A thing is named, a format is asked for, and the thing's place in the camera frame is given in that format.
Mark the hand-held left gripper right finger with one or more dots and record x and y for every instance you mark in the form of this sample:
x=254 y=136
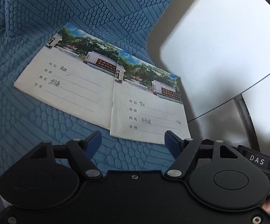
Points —
x=172 y=144

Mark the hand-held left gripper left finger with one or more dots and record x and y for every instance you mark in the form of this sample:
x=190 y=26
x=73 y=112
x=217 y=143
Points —
x=94 y=144

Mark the photo cover notebook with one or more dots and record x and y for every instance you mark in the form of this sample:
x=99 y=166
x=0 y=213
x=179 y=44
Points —
x=74 y=84
x=149 y=112

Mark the white round-cornered table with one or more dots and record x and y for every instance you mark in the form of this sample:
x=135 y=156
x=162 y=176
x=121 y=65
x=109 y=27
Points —
x=207 y=51

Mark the blue quilted seat cushion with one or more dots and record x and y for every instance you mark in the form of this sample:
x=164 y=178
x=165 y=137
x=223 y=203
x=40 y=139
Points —
x=55 y=4

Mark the grey metal tube frame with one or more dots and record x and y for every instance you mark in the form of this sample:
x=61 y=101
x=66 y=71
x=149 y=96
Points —
x=248 y=121

